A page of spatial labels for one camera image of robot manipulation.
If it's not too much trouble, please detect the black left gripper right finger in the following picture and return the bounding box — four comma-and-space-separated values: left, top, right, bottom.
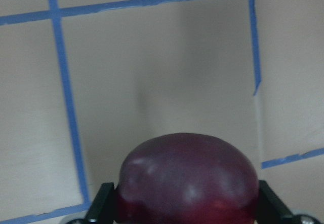
258, 180, 293, 224

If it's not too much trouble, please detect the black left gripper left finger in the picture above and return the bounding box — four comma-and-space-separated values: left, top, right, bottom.
84, 182, 114, 222

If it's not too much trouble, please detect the dark red apple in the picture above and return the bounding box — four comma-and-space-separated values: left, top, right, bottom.
115, 133, 259, 223

